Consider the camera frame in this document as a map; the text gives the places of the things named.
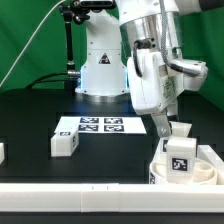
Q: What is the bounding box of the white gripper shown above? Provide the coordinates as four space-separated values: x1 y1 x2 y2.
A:
127 49 208 138

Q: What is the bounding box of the white round stool seat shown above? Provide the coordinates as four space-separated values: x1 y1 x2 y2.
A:
149 159 218 185

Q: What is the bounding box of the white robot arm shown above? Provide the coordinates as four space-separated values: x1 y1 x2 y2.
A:
79 0 224 137

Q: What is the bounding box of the white paper marker sheet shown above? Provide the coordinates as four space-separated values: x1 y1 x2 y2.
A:
55 116 146 134

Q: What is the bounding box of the white left block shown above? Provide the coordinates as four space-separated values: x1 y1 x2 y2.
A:
0 143 5 164

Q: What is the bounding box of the white right rail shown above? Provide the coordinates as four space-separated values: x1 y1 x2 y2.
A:
197 145 224 185

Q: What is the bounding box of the white rail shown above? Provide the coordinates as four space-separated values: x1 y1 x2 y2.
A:
197 145 224 185
0 183 224 213

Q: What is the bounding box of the white front rail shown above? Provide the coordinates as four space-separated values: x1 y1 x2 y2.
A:
0 183 224 213

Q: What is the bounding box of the black cable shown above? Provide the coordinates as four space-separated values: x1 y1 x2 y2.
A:
25 72 81 90

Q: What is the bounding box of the black camera on mount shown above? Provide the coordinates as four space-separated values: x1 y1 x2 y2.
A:
73 0 116 10

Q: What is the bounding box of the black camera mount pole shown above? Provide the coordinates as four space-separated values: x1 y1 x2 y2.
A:
59 3 80 94

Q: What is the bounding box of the white cable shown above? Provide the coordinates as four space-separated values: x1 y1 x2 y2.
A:
0 0 68 88

